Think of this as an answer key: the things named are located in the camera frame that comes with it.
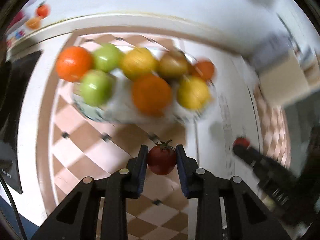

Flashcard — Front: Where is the brownish red apple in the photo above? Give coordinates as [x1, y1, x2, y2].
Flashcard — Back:
[157, 50, 189, 80]

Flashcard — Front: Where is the dark orange fruit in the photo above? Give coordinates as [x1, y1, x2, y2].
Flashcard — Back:
[190, 60, 216, 81]

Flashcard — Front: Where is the cream utensil holder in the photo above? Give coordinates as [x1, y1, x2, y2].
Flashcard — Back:
[258, 50, 310, 107]

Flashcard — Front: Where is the checkered counter mat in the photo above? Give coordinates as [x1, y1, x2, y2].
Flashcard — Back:
[35, 33, 262, 239]

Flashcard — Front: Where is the colourful wall sticker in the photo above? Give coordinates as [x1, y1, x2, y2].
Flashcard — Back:
[6, 0, 51, 49]

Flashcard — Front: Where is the red cherry tomato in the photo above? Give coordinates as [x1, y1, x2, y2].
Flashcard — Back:
[147, 139, 177, 176]
[233, 137, 250, 148]

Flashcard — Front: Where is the yellow lemon on plate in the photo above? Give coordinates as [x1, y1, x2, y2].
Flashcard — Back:
[119, 47, 158, 81]

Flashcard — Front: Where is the silver spray can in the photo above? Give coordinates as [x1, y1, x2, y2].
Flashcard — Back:
[248, 34, 292, 71]

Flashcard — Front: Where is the yellow lemon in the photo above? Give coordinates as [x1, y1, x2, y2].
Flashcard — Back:
[119, 47, 158, 81]
[176, 76, 211, 111]

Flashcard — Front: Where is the small green apple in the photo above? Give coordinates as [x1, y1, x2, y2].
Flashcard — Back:
[80, 69, 116, 107]

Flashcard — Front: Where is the black induction cooktop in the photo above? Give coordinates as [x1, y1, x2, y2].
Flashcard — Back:
[1, 50, 42, 194]

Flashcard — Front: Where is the bright orange tangerine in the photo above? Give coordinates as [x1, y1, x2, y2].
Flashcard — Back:
[55, 46, 93, 82]

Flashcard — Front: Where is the oval floral ceramic plate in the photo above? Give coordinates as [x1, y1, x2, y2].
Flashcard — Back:
[71, 47, 218, 126]

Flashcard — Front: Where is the orange on plate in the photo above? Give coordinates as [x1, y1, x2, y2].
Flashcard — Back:
[131, 74, 172, 117]

